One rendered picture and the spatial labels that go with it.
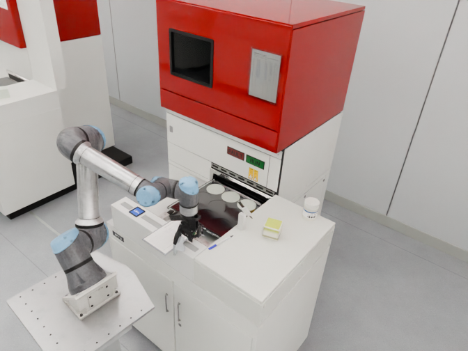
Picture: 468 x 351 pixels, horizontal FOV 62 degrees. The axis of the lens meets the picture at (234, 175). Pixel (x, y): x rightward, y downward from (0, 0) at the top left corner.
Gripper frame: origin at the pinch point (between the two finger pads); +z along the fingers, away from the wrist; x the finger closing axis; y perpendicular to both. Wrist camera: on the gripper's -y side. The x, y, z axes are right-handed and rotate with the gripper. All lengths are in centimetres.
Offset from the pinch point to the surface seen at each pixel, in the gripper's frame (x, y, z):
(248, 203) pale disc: 48.5, -1.4, 4.4
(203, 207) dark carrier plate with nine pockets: 30.1, -17.0, 4.4
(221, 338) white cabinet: -4.8, 26.1, 36.3
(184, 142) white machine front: 58, -57, -8
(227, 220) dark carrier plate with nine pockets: 30.4, -0.9, 4.5
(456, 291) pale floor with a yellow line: 168, 106, 94
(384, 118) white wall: 206, 14, 0
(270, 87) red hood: 52, 2, -60
